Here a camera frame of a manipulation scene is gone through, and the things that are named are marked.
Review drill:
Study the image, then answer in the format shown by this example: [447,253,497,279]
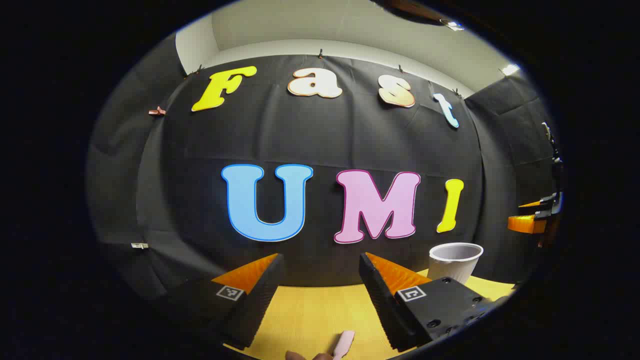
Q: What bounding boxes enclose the yellow wooden desktop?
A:
[222,270,516,360]

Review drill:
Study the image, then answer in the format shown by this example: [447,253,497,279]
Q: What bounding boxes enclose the small pink broom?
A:
[332,330,356,360]

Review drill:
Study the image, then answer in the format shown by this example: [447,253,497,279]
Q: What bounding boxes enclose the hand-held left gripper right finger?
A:
[358,252,511,353]

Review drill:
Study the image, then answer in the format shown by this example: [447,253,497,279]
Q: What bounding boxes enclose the white ribbed garbage bin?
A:
[428,242,484,286]

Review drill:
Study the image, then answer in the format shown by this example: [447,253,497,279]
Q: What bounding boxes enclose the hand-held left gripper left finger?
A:
[167,253,286,351]

